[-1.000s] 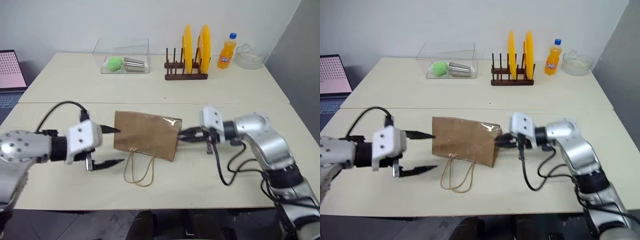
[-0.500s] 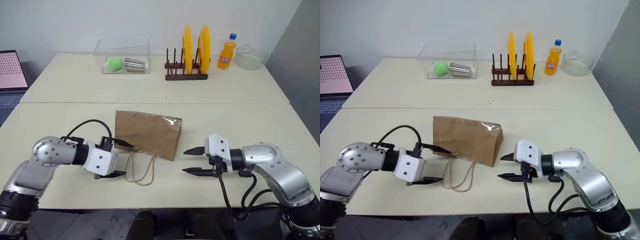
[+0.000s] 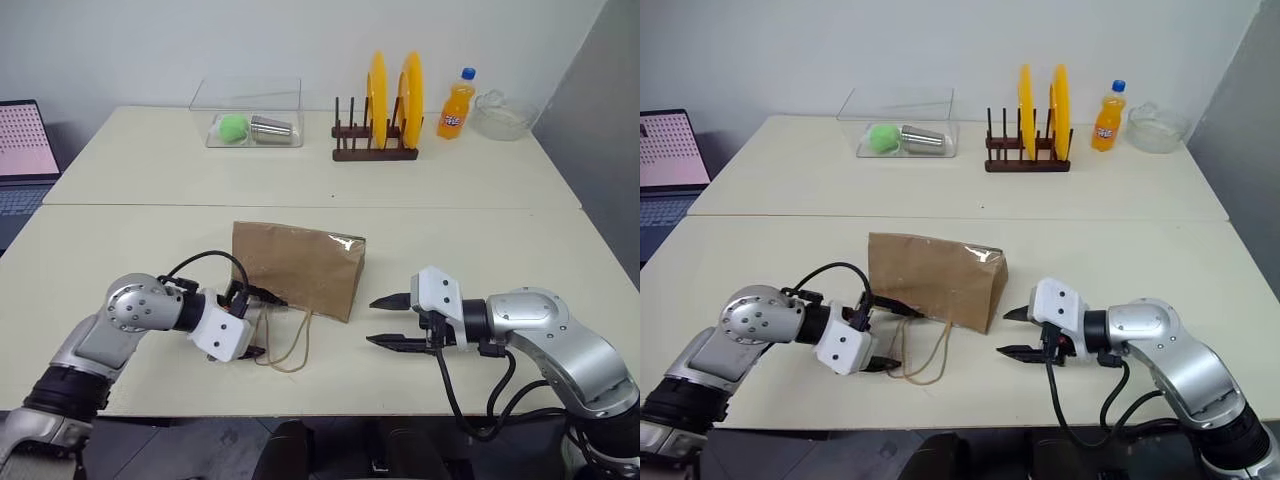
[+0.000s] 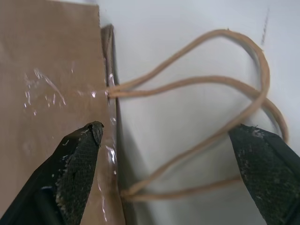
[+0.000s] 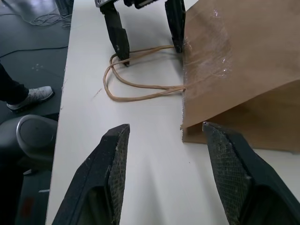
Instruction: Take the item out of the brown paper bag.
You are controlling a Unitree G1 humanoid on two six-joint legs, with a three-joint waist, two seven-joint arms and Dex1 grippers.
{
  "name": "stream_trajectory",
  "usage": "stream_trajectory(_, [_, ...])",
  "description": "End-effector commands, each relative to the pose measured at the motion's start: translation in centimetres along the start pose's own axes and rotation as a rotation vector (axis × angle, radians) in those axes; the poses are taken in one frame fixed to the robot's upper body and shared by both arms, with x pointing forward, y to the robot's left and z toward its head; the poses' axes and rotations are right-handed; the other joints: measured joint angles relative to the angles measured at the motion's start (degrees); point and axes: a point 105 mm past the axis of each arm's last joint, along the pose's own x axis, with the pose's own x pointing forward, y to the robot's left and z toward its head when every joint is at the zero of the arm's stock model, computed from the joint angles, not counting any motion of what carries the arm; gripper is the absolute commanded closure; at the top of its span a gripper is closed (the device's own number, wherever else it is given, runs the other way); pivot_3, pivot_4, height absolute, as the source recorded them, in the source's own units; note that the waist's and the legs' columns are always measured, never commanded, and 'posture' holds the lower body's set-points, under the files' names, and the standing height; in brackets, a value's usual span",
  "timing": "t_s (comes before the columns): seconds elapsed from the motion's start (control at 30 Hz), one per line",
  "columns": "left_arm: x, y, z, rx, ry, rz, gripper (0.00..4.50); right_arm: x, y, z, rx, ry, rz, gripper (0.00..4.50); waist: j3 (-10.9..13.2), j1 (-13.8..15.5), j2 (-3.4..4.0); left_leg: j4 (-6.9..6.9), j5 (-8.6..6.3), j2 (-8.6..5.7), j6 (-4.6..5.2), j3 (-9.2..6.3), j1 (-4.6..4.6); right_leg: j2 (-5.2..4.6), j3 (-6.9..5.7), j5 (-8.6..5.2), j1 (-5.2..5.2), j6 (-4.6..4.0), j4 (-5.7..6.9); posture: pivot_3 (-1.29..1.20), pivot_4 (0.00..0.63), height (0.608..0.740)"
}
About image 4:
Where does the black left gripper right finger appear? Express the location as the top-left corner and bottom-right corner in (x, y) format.
(228, 123), (300, 225)

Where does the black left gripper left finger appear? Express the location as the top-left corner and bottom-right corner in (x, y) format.
(0, 120), (105, 225)

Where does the brown paper bag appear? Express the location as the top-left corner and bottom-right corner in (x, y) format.
(0, 0), (289, 225)

